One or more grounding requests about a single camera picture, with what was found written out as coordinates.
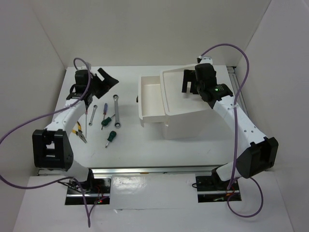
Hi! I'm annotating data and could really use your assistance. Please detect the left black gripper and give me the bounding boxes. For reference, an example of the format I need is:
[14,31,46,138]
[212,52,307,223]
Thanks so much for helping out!
[88,69,119,100]

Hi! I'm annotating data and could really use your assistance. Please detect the green long screwdriver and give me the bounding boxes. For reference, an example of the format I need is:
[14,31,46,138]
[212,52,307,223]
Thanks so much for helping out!
[101,114,115,128]

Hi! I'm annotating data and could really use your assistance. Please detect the green stubby screwdriver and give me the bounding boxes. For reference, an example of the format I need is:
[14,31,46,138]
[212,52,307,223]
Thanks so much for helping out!
[105,130,117,148]

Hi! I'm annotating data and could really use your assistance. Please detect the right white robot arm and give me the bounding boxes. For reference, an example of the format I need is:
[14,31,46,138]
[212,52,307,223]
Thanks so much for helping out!
[182,63,279,189]

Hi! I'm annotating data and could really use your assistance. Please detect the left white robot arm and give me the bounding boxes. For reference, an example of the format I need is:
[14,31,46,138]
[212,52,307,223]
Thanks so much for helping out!
[32,68,119,193]

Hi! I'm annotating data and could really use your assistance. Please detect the purple red screwdriver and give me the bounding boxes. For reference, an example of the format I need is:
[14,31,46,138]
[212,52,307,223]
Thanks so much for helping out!
[101,103,108,129]

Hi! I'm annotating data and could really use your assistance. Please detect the white drawer cabinet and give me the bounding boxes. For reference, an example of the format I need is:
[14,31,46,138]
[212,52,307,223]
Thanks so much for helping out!
[159,63,212,140]

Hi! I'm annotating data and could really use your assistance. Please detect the red thin screwdriver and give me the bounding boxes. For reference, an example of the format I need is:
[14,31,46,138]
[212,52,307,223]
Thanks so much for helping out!
[84,110,88,138]

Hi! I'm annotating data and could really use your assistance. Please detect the long silver ratchet wrench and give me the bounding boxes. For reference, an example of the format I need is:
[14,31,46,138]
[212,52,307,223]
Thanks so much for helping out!
[113,94,121,129]

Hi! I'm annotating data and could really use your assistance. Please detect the small silver wrench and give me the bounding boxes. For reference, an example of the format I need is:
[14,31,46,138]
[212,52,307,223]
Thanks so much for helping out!
[88,105,98,126]

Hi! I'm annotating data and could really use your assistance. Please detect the yellow black pliers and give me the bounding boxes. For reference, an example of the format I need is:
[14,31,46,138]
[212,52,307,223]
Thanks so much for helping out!
[72,121,87,144]

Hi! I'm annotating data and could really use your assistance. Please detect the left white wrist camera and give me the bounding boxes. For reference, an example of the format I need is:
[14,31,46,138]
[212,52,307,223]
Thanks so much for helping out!
[85,62,93,75]

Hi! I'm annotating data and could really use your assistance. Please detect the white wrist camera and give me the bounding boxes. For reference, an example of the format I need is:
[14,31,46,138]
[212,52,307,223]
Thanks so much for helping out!
[197,56,213,65]
[85,62,93,75]

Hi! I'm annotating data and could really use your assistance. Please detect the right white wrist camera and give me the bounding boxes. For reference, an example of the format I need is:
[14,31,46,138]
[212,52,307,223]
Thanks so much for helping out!
[197,56,213,65]

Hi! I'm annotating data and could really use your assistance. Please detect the right side aluminium rail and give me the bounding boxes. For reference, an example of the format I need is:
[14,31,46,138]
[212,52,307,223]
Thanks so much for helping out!
[226,66,248,115]

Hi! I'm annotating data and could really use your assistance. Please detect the aluminium rail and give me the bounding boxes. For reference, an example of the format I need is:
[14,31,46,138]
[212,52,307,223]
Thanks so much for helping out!
[37,165,219,176]
[226,66,248,115]

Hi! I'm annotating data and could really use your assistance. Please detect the front aluminium rail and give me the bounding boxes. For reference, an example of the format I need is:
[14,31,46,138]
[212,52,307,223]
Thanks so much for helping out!
[37,165,219,176]

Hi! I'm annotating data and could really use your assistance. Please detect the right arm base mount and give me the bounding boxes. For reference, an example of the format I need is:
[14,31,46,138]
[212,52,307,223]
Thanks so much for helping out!
[192,173,242,203]

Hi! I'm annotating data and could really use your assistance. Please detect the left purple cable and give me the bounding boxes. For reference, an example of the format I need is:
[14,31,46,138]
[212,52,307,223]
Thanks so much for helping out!
[0,57,107,228]

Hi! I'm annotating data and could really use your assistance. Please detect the purple cable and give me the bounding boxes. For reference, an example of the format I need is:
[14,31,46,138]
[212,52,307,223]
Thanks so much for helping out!
[197,43,264,218]
[0,57,107,228]

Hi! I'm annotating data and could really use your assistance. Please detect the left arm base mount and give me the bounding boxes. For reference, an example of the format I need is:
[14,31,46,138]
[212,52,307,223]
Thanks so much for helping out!
[58,177,112,205]

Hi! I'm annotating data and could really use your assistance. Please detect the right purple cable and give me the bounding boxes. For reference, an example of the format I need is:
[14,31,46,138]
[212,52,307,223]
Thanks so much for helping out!
[197,43,264,218]

